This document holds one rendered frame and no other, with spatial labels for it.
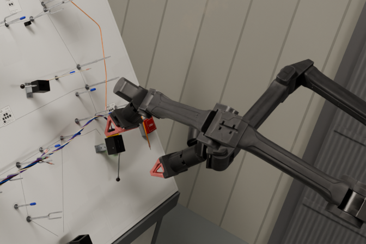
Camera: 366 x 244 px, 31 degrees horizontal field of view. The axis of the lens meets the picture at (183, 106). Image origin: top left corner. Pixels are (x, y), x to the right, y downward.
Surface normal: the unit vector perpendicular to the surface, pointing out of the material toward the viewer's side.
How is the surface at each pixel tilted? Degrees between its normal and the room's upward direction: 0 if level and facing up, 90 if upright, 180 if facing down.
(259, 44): 90
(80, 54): 50
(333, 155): 90
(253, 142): 57
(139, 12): 90
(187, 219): 0
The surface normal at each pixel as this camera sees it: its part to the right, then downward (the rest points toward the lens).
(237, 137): 0.20, -0.01
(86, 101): 0.78, -0.19
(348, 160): -0.49, 0.33
